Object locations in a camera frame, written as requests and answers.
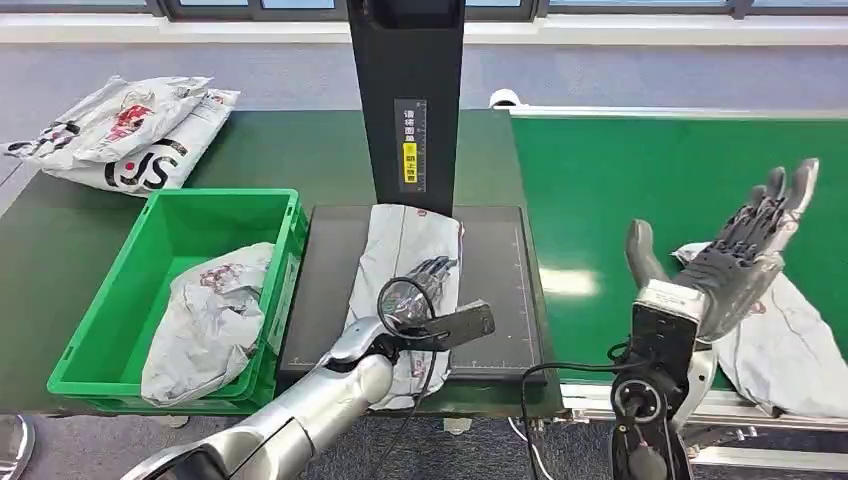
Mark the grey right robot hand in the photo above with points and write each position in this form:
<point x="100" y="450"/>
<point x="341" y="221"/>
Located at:
<point x="729" y="272"/>

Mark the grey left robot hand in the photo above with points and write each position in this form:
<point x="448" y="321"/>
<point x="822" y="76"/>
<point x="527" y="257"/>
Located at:
<point x="427" y="281"/>

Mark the white parcel bag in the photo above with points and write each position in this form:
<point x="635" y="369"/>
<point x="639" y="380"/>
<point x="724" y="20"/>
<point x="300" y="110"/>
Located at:
<point x="126" y="122"/>
<point x="166" y="166"/>
<point x="788" y="358"/>
<point x="397" y="245"/>

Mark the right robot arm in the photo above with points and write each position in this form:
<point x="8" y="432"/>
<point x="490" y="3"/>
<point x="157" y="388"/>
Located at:
<point x="652" y="411"/>

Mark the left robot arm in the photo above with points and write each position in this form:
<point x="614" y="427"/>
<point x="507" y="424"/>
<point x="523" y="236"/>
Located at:
<point x="311" y="411"/>

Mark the black scale platform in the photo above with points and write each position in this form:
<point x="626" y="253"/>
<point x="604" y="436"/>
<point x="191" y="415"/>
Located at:
<point x="490" y="285"/>

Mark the white parcel bag, red print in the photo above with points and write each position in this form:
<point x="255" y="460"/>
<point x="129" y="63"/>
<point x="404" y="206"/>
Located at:
<point x="788" y="358"/>

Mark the black and yellow label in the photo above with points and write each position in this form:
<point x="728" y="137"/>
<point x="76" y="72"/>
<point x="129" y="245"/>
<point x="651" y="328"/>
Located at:
<point x="411" y="146"/>

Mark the green conveyor belt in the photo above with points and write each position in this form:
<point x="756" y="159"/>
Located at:
<point x="629" y="172"/>

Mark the white conveyor roller end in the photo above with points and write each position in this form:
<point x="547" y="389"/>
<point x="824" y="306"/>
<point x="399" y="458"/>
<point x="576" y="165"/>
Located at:
<point x="505" y="99"/>

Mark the crumpled grey parcel bag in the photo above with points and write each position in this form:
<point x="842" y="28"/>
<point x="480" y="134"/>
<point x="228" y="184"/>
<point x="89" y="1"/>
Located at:
<point x="199" y="331"/>

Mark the white parcel bag, black letters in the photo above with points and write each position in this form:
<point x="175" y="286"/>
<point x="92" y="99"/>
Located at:
<point x="166" y="166"/>

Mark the green plastic crate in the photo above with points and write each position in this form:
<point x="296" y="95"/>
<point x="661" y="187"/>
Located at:
<point x="99" y="344"/>

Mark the crumpled white parcel bag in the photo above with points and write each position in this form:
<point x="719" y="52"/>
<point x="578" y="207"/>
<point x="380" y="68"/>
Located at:
<point x="126" y="122"/>

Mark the chrome round object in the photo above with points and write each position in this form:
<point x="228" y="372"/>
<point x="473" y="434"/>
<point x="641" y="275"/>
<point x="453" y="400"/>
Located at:
<point x="13" y="447"/>

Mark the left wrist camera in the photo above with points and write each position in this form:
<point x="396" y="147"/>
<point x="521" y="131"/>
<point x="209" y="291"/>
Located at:
<point x="457" y="324"/>

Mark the black scanner post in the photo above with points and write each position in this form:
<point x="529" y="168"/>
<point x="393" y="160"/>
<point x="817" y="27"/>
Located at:
<point x="404" y="60"/>

